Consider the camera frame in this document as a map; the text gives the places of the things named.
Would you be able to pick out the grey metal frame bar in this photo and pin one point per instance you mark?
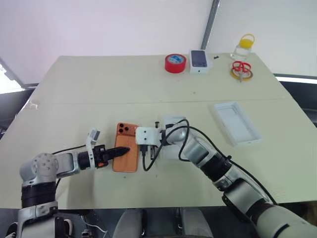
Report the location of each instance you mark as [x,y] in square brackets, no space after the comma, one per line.
[12,77]

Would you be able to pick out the white box with phone print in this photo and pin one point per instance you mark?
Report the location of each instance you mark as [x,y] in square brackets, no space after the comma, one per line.
[201,62]

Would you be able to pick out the orange smartphone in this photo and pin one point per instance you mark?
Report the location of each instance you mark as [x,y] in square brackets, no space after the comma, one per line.
[125,158]

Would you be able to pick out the grey rounded padded shape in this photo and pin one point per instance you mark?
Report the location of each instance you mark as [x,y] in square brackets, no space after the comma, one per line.
[132,223]
[195,223]

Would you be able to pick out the clear jar with yellow lid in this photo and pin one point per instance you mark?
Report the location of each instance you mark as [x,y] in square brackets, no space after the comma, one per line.
[244,48]

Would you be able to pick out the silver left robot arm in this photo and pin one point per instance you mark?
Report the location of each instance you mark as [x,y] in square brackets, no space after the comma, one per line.
[42,166]

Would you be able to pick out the grey metal pole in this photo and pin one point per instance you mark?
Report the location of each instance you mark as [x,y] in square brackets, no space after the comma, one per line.
[209,24]

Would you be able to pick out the white open phone box base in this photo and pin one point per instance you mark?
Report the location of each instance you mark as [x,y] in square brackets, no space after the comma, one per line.
[237,124]

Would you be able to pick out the small white scrap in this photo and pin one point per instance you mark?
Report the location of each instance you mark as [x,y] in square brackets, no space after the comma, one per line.
[34,104]

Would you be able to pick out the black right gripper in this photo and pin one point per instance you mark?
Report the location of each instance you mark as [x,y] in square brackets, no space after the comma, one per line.
[151,151]

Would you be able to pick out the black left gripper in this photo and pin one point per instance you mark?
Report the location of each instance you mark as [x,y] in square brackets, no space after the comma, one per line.
[102,156]

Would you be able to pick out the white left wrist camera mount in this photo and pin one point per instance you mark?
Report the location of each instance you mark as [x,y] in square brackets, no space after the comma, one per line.
[92,138]

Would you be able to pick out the dark window rail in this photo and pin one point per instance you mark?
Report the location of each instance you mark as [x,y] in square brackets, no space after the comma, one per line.
[297,78]

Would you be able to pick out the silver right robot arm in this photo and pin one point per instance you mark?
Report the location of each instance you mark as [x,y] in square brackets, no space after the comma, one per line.
[195,151]

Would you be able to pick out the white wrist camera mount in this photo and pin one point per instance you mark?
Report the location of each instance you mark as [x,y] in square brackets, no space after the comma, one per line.
[146,136]
[92,138]

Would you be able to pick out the red tape roll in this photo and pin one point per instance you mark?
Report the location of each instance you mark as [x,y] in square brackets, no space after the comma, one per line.
[175,66]

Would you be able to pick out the thin yellow tape roll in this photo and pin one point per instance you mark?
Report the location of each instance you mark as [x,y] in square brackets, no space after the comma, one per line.
[248,75]

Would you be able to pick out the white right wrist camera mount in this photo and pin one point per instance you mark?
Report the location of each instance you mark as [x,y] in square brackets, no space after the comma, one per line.
[146,136]

